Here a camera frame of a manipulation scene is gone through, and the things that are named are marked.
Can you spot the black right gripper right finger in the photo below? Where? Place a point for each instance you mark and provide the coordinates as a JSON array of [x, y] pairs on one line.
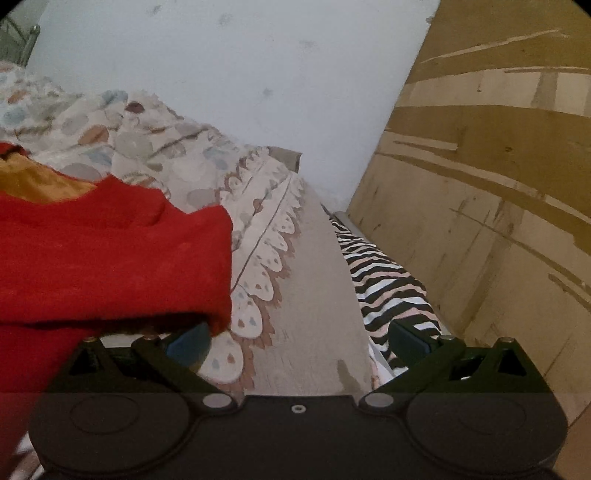
[[435, 360]]

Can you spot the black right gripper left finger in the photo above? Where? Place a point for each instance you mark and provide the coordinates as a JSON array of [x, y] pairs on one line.
[[150, 363]]

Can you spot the red long-sleeve shirt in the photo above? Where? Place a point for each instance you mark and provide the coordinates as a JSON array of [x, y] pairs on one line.
[[80, 258]]

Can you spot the black white striped cloth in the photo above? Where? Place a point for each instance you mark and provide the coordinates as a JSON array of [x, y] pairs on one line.
[[386, 292]]

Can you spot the patterned circle print duvet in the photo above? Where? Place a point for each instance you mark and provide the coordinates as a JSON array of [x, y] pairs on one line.
[[295, 326]]

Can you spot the brown cardboard board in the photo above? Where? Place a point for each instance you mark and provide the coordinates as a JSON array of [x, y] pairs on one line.
[[480, 184]]

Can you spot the metal bed headboard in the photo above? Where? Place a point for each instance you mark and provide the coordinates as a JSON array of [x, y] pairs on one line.
[[16, 44]]

